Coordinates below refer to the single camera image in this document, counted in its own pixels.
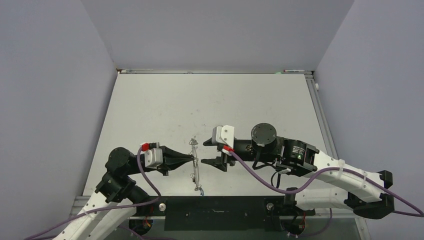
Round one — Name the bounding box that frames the large grey keyring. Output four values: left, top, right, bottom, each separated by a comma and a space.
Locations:
189, 136, 204, 195

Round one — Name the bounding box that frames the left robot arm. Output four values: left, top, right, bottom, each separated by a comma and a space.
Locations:
55, 143, 195, 240

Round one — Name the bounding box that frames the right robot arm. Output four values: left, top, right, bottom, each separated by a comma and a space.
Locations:
202, 123, 395, 220

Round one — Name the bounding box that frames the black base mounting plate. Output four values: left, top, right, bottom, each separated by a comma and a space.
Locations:
128, 195, 316, 232

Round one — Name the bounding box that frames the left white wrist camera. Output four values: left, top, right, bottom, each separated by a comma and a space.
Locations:
140, 142, 163, 167

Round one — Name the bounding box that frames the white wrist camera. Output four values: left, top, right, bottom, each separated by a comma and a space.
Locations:
211, 125, 235, 156
140, 142, 163, 167

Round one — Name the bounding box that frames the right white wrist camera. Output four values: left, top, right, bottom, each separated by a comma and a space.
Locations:
211, 125, 235, 156

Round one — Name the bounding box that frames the aluminium rail right side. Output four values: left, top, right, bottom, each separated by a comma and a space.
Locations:
305, 73, 369, 220

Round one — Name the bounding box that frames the aluminium rail back edge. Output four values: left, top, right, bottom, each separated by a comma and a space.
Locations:
117, 69, 314, 75

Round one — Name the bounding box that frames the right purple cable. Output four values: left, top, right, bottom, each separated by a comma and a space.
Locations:
223, 147, 424, 218

